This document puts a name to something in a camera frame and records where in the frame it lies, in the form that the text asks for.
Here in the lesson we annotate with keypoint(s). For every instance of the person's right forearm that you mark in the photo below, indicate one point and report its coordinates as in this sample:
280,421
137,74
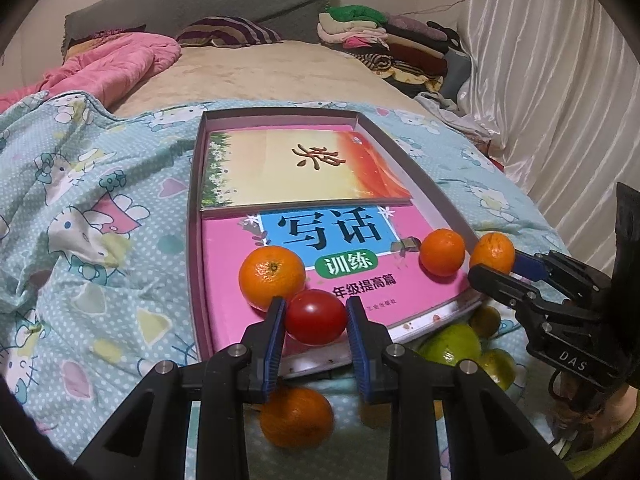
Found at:
625,407

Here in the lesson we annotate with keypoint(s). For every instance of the grey headboard cover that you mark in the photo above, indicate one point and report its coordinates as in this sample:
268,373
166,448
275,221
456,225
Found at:
200,0

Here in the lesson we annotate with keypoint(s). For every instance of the beige bed sheet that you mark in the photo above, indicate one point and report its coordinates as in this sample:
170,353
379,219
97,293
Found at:
275,75

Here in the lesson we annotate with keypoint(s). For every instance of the large green fruit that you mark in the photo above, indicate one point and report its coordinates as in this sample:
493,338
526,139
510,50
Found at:
497,367
452,342

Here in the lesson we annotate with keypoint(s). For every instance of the red tomato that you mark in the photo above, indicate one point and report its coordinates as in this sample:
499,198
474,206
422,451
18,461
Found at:
316,317

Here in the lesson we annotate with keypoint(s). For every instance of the white curtain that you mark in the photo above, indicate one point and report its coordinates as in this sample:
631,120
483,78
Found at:
550,85

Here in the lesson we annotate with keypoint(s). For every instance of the grey blue cushion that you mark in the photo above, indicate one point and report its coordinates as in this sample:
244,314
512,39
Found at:
456,72

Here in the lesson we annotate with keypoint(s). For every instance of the large orange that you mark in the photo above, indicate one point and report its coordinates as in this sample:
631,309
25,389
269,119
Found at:
271,277

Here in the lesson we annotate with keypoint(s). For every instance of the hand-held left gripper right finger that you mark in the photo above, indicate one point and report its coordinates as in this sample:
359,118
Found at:
357,350

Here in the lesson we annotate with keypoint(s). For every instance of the cat printed light blue blanket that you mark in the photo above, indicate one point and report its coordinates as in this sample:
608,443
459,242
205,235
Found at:
100,285

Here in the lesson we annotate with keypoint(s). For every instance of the pile of folded clothes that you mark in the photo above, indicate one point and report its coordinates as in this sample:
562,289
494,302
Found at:
380,45

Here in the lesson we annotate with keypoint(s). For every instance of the pink book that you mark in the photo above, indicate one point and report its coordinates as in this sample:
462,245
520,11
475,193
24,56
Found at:
225,270

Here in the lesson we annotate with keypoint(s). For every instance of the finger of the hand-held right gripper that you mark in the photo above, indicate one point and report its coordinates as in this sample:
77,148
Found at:
530,265
500,285

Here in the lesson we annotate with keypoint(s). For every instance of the black plush toy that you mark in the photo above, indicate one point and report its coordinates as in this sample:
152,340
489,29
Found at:
450,35

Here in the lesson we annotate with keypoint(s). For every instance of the brown floral pillow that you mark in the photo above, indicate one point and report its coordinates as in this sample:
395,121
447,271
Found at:
107,36

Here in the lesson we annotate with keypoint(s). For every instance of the pink quilt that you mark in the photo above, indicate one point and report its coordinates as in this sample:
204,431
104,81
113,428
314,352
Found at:
100,65

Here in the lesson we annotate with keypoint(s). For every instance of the shallow grey cardboard box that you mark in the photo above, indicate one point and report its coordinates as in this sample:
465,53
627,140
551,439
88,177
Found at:
196,240

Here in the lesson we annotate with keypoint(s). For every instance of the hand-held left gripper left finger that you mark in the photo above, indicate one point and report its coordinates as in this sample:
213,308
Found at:
275,350

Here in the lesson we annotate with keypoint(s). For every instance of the small green brown fruit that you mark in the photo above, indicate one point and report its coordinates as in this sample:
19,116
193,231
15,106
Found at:
485,321

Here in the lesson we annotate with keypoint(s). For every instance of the white crumpled cloth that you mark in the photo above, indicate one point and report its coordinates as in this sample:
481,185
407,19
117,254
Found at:
450,112

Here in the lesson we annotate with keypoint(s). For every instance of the purple striped pillow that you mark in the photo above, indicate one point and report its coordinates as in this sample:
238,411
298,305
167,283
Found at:
225,30

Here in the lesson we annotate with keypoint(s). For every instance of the yellow orange book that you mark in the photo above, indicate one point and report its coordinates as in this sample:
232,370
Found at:
260,160

